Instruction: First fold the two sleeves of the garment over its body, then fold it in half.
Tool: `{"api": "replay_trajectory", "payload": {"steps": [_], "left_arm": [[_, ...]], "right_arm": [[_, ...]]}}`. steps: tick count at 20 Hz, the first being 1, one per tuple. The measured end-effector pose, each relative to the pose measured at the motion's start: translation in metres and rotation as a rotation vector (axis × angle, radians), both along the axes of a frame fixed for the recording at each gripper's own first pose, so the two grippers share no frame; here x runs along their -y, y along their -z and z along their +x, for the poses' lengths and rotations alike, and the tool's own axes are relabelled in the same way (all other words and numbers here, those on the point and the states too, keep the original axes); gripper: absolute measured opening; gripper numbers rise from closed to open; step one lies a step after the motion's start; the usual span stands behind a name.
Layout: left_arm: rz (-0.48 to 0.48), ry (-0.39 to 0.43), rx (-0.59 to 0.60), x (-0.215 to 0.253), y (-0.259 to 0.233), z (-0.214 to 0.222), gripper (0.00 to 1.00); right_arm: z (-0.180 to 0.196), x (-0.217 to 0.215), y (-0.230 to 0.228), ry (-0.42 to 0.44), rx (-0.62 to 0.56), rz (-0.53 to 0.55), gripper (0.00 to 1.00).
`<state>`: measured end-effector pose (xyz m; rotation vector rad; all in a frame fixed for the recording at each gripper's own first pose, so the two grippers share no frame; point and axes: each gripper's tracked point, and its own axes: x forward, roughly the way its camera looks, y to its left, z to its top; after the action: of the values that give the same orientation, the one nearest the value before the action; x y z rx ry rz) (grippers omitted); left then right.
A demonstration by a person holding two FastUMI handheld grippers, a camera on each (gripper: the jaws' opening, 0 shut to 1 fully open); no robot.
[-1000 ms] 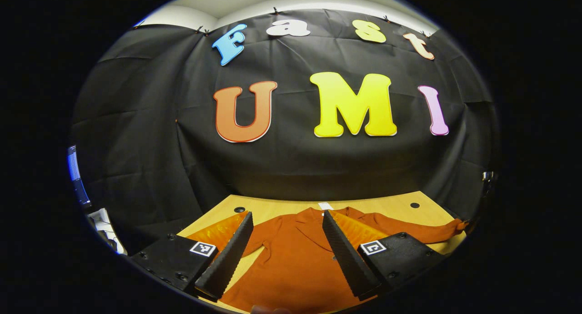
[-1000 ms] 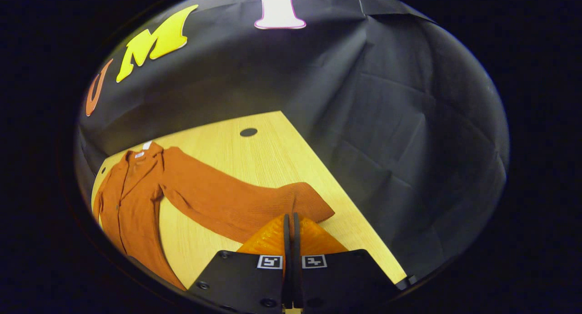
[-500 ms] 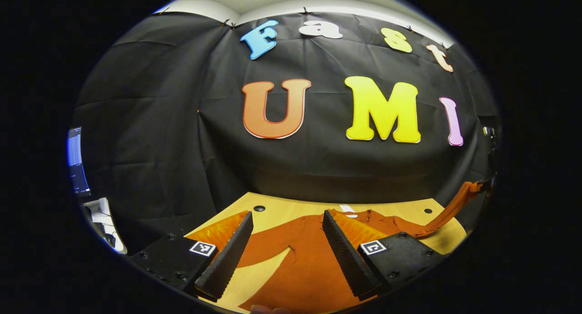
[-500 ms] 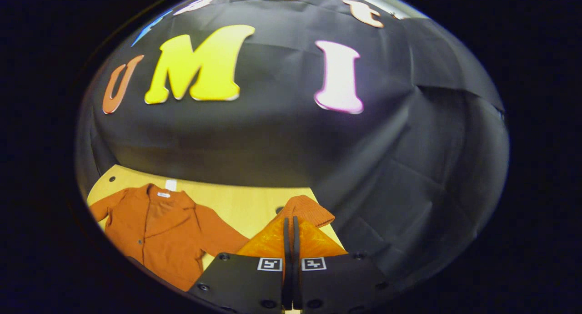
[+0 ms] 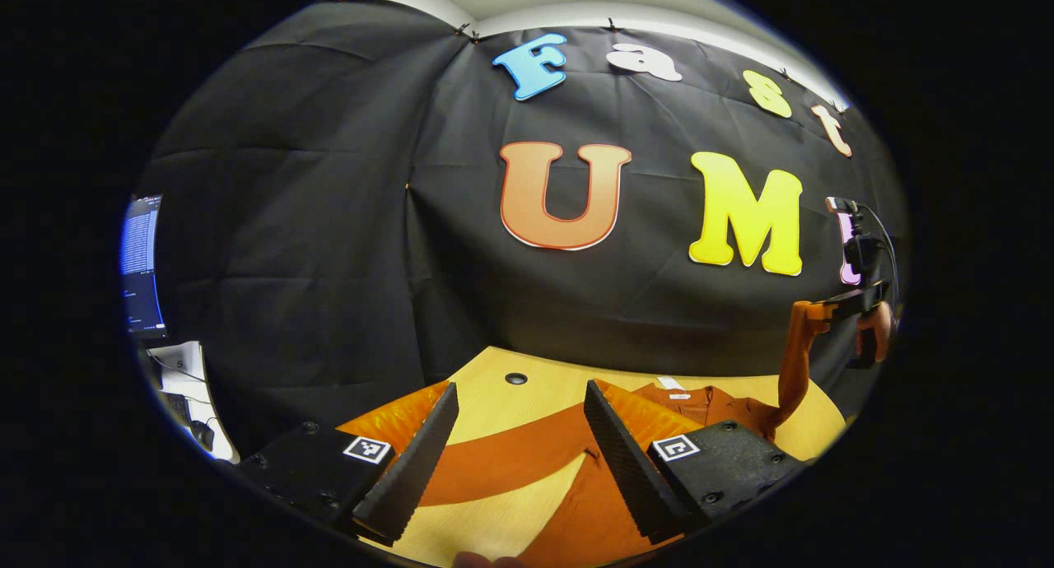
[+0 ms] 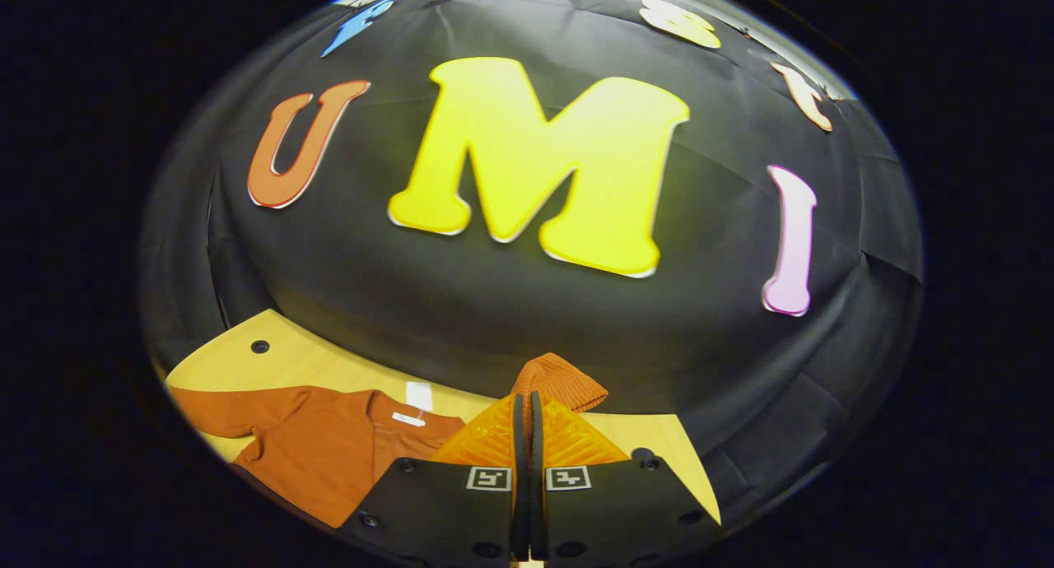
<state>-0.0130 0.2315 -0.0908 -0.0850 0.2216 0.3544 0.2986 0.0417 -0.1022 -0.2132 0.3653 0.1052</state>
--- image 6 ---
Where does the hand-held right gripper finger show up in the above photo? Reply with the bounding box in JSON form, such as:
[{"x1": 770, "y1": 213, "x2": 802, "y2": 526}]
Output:
[
  {"x1": 529, "y1": 391, "x2": 724, "y2": 562},
  {"x1": 338, "y1": 393, "x2": 532, "y2": 562}
]

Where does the black backdrop cloth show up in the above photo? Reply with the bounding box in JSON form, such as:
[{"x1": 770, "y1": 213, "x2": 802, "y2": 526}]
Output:
[{"x1": 138, "y1": 0, "x2": 925, "y2": 528}]

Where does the orange long-sleeved shirt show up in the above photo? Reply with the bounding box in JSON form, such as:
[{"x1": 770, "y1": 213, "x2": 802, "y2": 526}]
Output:
[{"x1": 169, "y1": 352, "x2": 609, "y2": 529}]

